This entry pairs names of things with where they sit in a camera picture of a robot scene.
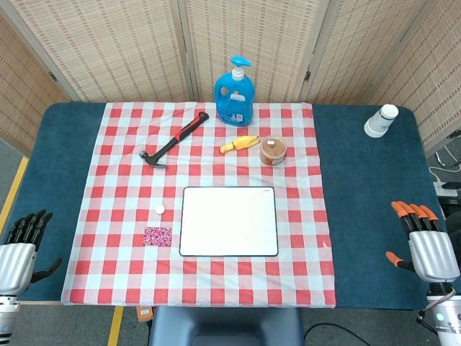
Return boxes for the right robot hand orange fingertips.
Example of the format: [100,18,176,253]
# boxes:
[385,200,459,285]

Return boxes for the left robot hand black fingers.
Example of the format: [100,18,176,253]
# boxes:
[0,209,63,296]

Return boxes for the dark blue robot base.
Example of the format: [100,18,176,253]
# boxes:
[148,306,305,346]

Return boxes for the white power strip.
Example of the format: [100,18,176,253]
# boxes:
[431,176,461,198]

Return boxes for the dark blue table cover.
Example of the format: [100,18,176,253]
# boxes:
[6,102,453,311]

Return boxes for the red white checkered tablecloth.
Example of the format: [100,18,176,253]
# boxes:
[60,102,338,309]

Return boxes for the stack of white paper cups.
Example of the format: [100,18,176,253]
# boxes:
[363,104,400,138]

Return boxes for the clear jar of rubber bands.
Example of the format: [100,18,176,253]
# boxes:
[259,136,288,167]

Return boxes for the black red claw hammer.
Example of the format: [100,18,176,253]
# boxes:
[138,111,210,171]

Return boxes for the yellow rubber chicken toy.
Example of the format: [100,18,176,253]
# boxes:
[219,133,261,154]

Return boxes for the woven bamboo folding screen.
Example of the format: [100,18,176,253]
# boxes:
[0,0,461,156]

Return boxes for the blue detergent pump bottle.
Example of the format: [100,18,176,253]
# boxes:
[214,55,255,128]

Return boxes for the black floor cable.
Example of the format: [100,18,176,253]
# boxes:
[302,322,363,346]

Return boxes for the white board black frame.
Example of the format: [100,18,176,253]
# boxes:
[179,185,280,258]

